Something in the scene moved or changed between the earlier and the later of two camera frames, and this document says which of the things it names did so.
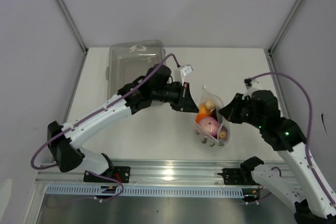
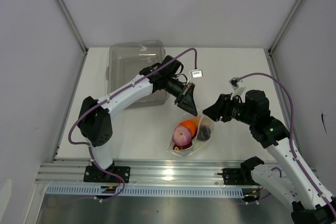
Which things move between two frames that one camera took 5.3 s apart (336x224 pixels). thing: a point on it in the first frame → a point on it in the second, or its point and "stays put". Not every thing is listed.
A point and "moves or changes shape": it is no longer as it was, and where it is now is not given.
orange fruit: [202, 113] → [192, 124]
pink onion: [209, 125] → [181, 136]
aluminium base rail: [147, 174] stays put
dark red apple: [223, 134] → [181, 147]
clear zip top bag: [211, 127] → [190, 133]
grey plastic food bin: [129, 60] stays put
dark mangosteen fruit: [213, 114] moves or changes shape
